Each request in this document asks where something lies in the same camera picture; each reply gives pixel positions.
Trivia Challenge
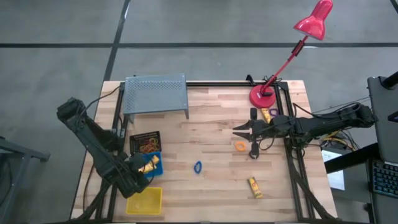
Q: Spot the grey side table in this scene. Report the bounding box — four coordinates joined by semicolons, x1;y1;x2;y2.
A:
367;75;398;164

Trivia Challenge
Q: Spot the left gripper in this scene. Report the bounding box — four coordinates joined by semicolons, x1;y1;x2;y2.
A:
119;152;151;200

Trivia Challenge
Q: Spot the grey perforated metal shelf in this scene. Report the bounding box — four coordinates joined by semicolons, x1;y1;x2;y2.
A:
122;73;190;121

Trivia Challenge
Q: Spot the grey metal stand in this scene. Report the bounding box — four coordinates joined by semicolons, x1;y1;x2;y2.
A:
0;136;51;224

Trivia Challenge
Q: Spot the black mesh basket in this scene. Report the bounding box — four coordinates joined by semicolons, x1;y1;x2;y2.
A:
129;130;163;156

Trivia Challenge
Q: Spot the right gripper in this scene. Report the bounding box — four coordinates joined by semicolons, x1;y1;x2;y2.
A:
232;107;275;151

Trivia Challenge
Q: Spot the black pole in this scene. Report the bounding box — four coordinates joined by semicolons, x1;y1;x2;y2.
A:
381;70;398;90

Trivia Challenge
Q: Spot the yellow and black cable bundle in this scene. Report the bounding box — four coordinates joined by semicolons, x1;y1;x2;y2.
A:
313;129;358;152

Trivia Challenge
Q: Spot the yellow plastic basket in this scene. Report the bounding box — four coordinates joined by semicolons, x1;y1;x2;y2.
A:
125;186;164;217

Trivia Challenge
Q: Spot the red desk lamp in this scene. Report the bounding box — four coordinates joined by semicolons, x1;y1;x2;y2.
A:
248;0;335;110

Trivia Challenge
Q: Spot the backlit black keyboard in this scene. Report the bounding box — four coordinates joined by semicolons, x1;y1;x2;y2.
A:
371;159;398;199

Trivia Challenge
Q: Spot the blue plastic basket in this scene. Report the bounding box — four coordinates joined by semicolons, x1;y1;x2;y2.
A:
140;151;164;179

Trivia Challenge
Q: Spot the thin black cable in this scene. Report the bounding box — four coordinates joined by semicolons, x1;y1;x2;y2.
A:
81;84;123;110

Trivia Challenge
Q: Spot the black desk beam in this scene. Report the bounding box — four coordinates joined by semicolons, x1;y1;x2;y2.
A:
324;142;381;174

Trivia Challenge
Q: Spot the white paper sheet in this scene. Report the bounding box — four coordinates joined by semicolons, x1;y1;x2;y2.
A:
321;150;346;191

